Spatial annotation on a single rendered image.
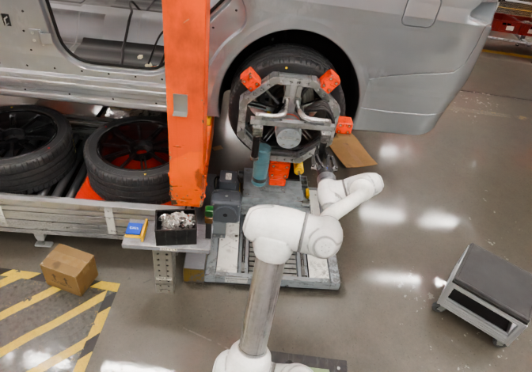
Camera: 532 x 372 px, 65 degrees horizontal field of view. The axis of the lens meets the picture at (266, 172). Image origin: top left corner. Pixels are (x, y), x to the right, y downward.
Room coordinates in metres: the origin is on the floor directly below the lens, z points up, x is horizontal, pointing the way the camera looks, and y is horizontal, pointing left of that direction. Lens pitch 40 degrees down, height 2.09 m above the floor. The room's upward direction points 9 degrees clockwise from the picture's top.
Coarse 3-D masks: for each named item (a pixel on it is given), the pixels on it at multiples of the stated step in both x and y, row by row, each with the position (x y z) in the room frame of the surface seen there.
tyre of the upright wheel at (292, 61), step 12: (264, 48) 2.19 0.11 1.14; (276, 48) 2.14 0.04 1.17; (288, 48) 2.14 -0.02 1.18; (300, 48) 2.16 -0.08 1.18; (312, 48) 2.22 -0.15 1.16; (252, 60) 2.11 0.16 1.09; (264, 60) 2.03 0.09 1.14; (276, 60) 2.01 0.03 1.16; (288, 60) 2.01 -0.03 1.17; (300, 60) 2.02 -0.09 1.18; (312, 60) 2.06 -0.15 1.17; (324, 60) 2.16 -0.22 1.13; (240, 72) 2.09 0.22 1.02; (264, 72) 1.99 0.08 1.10; (288, 72) 2.00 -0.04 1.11; (300, 72) 2.01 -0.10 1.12; (312, 72) 2.01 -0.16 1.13; (324, 72) 2.02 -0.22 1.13; (240, 84) 1.98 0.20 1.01; (336, 96) 2.03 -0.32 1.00; (228, 108) 2.00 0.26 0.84
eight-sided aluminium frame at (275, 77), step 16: (272, 80) 1.91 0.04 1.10; (288, 80) 1.92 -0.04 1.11; (304, 80) 1.92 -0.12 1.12; (240, 96) 1.94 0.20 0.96; (256, 96) 1.90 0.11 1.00; (320, 96) 1.93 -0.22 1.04; (240, 112) 1.89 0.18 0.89; (336, 112) 1.94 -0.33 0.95; (240, 128) 1.91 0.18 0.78; (272, 160) 1.91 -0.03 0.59; (288, 160) 1.92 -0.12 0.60; (304, 160) 1.93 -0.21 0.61
